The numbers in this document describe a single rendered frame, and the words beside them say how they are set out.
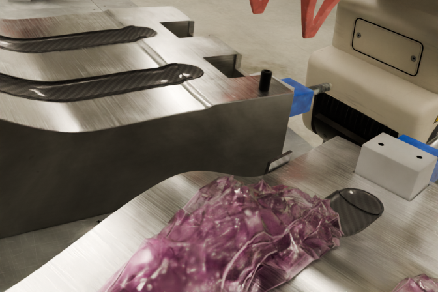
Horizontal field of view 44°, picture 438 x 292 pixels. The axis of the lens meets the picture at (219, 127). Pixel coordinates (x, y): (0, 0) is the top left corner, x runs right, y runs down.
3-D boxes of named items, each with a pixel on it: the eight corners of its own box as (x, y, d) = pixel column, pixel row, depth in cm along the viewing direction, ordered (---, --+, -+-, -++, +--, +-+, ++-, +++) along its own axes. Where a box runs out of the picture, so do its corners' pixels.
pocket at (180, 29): (190, 49, 66) (193, 19, 64) (211, 66, 62) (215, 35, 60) (156, 52, 64) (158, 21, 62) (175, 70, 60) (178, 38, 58)
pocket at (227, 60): (236, 85, 58) (240, 53, 56) (262, 107, 54) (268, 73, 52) (198, 90, 56) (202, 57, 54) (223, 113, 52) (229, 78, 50)
